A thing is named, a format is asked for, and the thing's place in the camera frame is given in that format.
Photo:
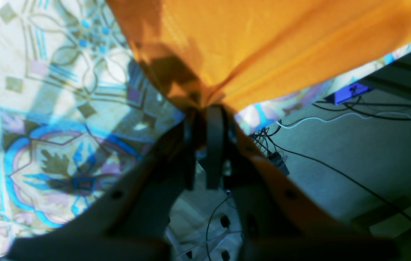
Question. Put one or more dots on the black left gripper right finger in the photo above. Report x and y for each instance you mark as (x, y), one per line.
(279, 222)

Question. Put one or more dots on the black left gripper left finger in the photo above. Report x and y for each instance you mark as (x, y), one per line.
(129, 221)

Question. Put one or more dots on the orange T-shirt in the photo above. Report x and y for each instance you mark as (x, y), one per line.
(240, 52)

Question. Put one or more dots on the patterned blue tablecloth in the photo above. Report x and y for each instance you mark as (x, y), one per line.
(77, 112)

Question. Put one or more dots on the blue plastic box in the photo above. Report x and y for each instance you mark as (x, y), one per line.
(347, 93)

